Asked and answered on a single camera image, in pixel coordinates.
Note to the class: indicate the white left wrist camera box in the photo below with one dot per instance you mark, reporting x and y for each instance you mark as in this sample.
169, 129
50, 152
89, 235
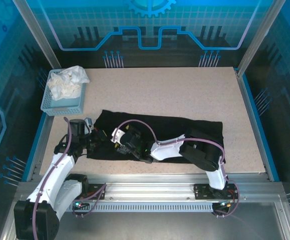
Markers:
88, 122

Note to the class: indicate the blue and silver table rail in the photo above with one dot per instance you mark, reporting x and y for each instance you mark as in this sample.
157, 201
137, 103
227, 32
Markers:
44, 130
250, 100

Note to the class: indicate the black t-shirt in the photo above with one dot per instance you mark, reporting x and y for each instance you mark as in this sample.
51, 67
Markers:
172, 127

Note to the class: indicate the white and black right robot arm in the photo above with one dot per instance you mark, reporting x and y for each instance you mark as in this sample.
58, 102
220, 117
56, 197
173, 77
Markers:
167, 150

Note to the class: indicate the aluminium left frame post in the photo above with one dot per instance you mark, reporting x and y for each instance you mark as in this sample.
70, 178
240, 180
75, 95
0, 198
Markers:
44, 42

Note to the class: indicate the blue and silver right table rail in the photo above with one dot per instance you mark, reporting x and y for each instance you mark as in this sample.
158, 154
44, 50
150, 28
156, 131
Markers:
250, 100

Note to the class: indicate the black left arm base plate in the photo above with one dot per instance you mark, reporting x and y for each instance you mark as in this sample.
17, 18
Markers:
96, 188

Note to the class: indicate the aluminium right frame post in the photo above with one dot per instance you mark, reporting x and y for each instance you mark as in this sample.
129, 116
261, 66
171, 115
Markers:
258, 37

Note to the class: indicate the light blue plastic basket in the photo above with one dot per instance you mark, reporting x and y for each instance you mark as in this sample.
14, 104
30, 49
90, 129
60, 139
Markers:
64, 108

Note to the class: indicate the blue and silver left table rail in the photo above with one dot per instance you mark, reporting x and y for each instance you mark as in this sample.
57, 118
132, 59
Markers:
44, 130

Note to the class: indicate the aluminium mounting beam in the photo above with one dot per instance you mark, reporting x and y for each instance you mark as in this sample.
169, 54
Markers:
147, 186

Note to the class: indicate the crumpled white t-shirt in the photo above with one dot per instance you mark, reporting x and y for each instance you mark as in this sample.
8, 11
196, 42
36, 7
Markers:
64, 82

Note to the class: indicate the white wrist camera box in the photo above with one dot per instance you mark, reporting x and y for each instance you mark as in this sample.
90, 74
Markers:
118, 135
88, 122

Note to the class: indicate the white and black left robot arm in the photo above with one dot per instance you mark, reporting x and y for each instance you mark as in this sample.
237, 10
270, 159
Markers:
52, 175

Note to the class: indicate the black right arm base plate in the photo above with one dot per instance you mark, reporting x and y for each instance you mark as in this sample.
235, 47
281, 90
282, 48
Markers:
202, 192

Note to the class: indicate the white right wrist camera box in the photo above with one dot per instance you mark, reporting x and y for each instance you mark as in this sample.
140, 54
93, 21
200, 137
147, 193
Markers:
118, 135

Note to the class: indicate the aluminium frame post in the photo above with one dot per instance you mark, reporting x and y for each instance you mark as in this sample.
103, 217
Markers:
44, 42
258, 37

